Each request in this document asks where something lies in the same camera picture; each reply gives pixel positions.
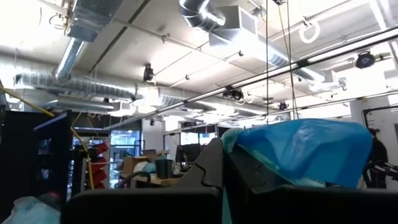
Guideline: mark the dark green bucket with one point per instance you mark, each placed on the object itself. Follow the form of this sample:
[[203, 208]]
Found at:
[[163, 168]]

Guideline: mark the cardboard box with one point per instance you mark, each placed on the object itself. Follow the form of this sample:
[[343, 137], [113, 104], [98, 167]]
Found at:
[[133, 163]]

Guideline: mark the silver ceiling duct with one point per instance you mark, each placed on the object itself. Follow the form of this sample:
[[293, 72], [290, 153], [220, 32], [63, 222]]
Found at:
[[71, 84], [202, 14]]

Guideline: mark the black ceiling camera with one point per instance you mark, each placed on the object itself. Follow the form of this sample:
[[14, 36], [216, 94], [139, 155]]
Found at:
[[148, 73], [365, 59]]

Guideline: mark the black background robot arm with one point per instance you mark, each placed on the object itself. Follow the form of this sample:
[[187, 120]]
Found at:
[[385, 169]]

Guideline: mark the person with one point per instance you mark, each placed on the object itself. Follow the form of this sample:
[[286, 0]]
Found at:
[[377, 155]]

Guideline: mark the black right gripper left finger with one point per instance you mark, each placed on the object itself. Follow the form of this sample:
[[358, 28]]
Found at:
[[208, 168]]

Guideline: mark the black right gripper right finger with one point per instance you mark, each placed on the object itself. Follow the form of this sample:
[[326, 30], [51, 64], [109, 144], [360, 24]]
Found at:
[[245, 174]]

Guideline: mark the red bin shelf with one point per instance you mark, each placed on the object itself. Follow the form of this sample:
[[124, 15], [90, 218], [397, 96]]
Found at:
[[99, 165]]

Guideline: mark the green plastic trash bag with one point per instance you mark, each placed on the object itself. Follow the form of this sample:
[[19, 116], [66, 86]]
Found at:
[[311, 149]]

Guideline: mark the wooden background table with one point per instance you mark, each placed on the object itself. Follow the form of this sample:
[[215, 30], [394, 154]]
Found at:
[[155, 180]]

